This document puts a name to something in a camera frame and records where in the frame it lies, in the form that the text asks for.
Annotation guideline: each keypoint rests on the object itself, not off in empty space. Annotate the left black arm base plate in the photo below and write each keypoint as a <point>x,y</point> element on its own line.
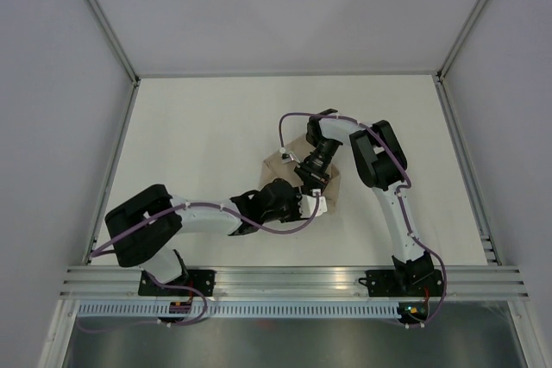
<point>200,280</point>

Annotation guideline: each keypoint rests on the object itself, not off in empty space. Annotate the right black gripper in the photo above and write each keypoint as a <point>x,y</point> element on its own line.
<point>311,177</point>

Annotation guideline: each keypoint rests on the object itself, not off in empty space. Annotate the white slotted cable duct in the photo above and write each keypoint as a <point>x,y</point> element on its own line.
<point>240,309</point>

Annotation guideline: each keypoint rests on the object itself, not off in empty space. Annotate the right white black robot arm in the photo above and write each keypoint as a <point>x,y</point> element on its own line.
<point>381,166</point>

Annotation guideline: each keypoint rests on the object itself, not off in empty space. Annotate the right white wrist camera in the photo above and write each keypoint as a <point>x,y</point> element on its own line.
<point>287,156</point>

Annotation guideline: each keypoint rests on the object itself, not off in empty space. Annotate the aluminium frame post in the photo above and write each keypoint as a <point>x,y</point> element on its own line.
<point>461,39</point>
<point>110,36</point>

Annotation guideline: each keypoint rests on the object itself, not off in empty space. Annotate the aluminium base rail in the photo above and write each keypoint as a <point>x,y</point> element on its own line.
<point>478,283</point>

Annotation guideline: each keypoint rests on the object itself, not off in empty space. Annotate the left aluminium frame post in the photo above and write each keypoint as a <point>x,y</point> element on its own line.
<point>110,36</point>

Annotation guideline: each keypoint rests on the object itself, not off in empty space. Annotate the right aluminium frame post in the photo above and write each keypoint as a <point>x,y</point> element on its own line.
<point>461,39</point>

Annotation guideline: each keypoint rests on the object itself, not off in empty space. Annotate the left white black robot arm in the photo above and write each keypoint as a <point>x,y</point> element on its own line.
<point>143,226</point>

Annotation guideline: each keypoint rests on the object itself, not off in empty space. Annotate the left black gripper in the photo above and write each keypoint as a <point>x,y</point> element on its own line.
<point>297,197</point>

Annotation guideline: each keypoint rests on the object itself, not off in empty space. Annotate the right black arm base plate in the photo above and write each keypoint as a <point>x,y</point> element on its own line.
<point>388,283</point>

